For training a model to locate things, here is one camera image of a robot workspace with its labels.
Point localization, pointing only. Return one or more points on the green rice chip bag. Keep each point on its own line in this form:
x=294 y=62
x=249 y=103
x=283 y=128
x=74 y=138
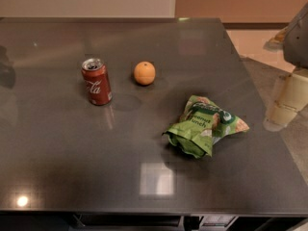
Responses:
x=202 y=124

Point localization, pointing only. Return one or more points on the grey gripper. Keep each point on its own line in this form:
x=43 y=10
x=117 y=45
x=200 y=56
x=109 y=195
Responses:
x=296 y=45

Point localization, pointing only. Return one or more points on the orange fruit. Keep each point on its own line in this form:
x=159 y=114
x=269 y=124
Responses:
x=144 y=73

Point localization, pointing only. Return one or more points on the red coke can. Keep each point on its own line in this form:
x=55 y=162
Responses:
x=96 y=78

